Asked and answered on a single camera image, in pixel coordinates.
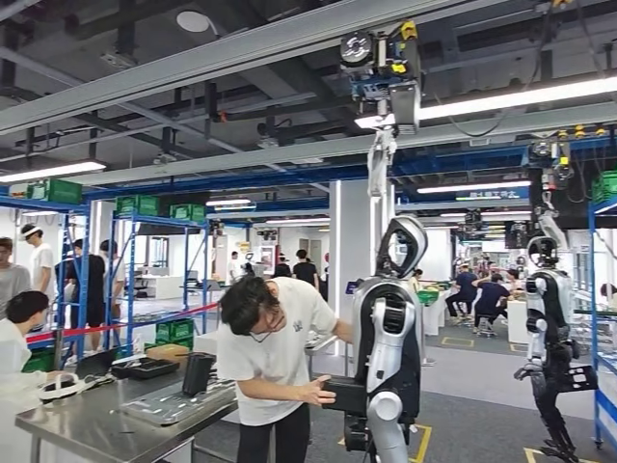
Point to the stainless steel workbench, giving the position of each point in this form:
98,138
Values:
96,428

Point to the white VR headset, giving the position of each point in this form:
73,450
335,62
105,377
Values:
46,391

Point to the black box-shaped part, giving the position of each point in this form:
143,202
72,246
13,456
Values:
197,374

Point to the red barrier tape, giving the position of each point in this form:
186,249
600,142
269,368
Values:
168,317

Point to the black rectangular box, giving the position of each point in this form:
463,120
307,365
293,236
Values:
345,396

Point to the white hoist sling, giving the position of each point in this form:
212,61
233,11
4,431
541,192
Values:
381,160

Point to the green plastic basket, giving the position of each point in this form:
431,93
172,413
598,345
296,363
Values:
428,298

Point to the round white ceiling disc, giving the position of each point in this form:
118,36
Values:
192,22

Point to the person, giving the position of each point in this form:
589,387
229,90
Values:
234,268
91,281
492,300
305,271
282,268
118,275
14,351
12,284
42,262
465,287

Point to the overhead hoist trolley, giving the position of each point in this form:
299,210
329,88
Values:
561,169
405,105

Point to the black plastic tray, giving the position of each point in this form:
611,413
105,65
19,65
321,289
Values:
145,369
581,378

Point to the ceiling light bar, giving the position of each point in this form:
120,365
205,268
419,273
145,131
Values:
472,187
506,99
48,171
226,202

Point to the dark laptop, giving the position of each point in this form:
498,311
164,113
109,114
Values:
96,364

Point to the green plastic crate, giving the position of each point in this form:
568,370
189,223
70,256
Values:
37,192
126,205
605,187
179,213
38,362
148,205
184,331
65,192
164,333
197,213

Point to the silver black humanoid robot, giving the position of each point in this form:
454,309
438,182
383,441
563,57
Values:
549,300
385,358

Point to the tan cardboard box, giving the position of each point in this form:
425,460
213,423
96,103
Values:
168,353

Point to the blue hanging sign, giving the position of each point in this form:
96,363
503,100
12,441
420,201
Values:
492,193

